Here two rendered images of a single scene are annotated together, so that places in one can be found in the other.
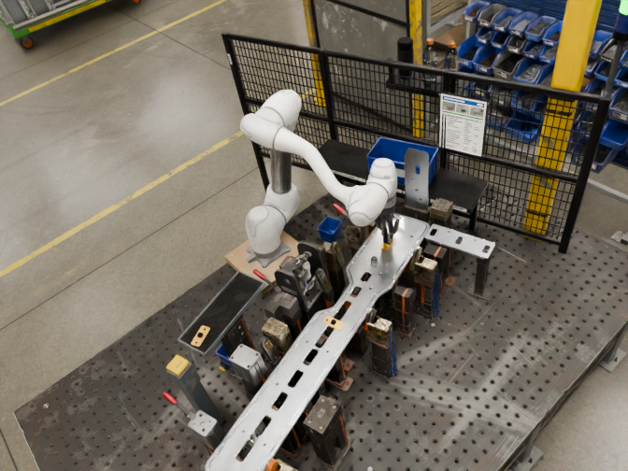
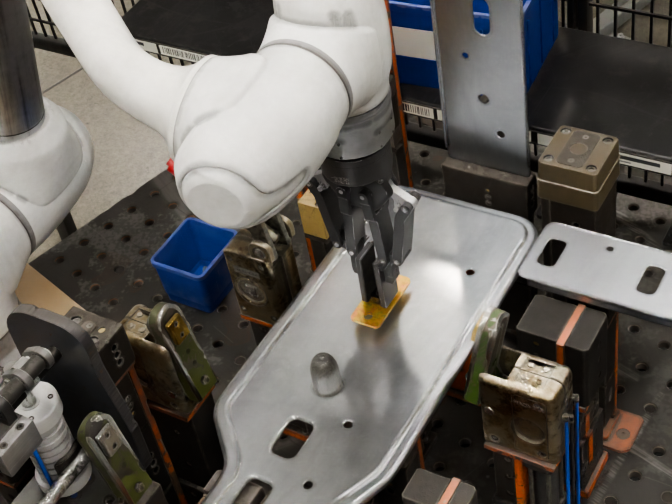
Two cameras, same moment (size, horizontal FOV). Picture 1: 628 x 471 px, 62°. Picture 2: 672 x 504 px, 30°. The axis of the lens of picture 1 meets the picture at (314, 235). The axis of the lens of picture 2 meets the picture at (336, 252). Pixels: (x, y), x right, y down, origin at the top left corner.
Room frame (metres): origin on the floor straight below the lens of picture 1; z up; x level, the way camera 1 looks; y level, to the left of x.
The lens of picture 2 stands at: (0.57, -0.21, 2.05)
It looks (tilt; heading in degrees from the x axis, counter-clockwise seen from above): 44 degrees down; 356
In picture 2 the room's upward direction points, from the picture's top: 11 degrees counter-clockwise
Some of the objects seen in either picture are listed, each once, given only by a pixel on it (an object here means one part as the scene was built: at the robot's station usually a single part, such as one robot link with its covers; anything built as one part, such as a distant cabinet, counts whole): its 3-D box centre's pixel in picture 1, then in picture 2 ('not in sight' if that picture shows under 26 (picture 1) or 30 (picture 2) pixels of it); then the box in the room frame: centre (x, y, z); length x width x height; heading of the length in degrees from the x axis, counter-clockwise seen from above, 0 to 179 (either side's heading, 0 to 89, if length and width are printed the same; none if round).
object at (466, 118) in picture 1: (462, 124); not in sight; (1.92, -0.75, 1.30); 0.23 x 0.02 x 0.31; 49
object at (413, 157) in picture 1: (416, 180); (479, 59); (1.76, -0.50, 1.17); 0.12 x 0.01 x 0.34; 49
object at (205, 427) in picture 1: (216, 444); not in sight; (0.89, 0.51, 0.88); 0.11 x 0.10 x 0.36; 49
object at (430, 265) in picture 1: (425, 288); (531, 470); (1.39, -0.43, 0.87); 0.12 x 0.09 x 0.35; 49
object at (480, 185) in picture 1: (392, 172); (401, 52); (2.02, -0.45, 1.02); 0.90 x 0.22 x 0.03; 49
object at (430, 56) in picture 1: (430, 61); not in sight; (2.12, -0.66, 1.53); 0.06 x 0.06 x 0.20
